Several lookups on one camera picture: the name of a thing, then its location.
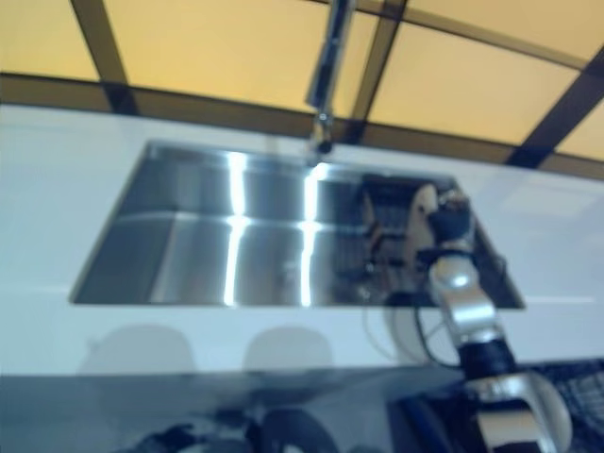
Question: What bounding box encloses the dark robot right hand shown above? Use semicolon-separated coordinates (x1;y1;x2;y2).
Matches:
429;192;473;247

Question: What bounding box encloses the dark robot left hand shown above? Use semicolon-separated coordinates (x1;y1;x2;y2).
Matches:
143;423;202;453

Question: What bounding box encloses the beige plate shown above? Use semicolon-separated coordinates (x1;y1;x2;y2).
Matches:
405;184;441;260

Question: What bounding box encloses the white glossy cabinet front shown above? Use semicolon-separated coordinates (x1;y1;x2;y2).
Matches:
0;365;473;453

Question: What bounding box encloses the black dish drying rack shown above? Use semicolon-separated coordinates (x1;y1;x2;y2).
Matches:
329;173;513;308

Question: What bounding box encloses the stainless steel sink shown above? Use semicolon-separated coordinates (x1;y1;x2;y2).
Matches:
69;139;526;310

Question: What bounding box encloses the chrome gooseneck faucet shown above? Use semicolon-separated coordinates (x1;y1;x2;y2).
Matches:
304;0;356;155

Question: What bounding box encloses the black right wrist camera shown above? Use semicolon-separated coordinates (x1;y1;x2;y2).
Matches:
415;245;447;268

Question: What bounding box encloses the yellow window dark frame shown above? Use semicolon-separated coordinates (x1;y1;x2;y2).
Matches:
0;0;604;174

